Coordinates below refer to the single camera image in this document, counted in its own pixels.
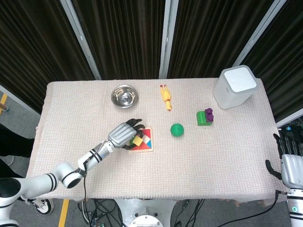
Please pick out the purple toy building block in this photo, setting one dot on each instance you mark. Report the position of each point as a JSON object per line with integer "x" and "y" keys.
{"x": 209, "y": 115}

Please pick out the green toy building block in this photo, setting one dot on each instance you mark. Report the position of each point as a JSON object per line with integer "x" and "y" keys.
{"x": 201, "y": 119}

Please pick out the white cube-shaped container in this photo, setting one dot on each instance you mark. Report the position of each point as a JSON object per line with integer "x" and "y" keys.
{"x": 233, "y": 91}

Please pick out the black and white sneaker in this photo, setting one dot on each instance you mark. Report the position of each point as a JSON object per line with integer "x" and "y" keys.
{"x": 41, "y": 205}

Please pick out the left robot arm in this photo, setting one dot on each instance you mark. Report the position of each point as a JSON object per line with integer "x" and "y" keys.
{"x": 59, "y": 175}

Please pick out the wooden tangram puzzle tray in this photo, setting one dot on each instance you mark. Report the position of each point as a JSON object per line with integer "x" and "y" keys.
{"x": 146, "y": 142}

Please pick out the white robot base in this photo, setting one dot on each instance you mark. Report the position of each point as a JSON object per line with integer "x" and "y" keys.
{"x": 145, "y": 214}

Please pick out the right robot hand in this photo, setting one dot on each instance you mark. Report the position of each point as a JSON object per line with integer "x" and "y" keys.
{"x": 287, "y": 163}

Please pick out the yellow rubber chicken toy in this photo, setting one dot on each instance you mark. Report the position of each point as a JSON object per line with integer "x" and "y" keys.
{"x": 166, "y": 97}

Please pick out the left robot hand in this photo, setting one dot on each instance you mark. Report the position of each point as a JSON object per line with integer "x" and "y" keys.
{"x": 125, "y": 134}

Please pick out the stainless steel bowl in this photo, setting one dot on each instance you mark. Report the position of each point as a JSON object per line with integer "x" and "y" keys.
{"x": 124, "y": 96}

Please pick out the green ball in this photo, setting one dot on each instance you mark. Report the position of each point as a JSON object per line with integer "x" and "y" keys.
{"x": 177, "y": 130}

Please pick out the beige woven tablecloth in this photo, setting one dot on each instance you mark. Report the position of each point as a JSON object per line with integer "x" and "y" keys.
{"x": 189, "y": 165}

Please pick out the yellow cube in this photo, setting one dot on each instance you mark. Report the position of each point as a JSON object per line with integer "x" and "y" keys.
{"x": 137, "y": 141}

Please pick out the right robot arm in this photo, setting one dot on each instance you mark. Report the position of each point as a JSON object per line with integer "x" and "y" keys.
{"x": 296, "y": 208}

